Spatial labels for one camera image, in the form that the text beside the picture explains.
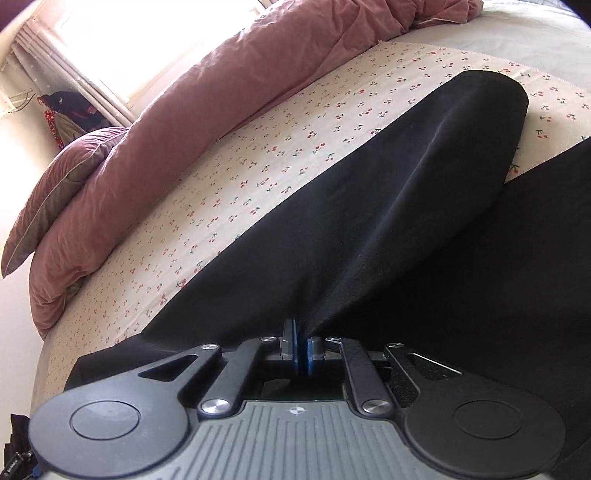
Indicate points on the dark cloth item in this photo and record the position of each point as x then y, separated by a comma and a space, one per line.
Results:
18, 429

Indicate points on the pink and grey pillow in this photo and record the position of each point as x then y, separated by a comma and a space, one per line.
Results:
51, 194

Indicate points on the beige curtain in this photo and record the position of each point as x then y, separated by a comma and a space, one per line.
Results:
55, 60

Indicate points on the cherry print bed sheet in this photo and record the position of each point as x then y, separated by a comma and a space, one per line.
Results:
277, 152

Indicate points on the dark clothes pile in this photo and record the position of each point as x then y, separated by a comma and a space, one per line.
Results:
67, 117

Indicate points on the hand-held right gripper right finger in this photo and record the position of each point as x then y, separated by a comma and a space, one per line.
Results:
310, 356

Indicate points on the grey bed sheet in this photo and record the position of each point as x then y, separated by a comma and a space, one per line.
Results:
531, 41

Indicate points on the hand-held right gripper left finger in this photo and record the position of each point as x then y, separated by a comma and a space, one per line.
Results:
290, 344

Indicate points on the pink duvet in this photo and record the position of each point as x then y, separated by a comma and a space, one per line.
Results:
207, 92

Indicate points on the black pants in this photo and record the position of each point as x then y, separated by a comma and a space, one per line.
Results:
369, 207

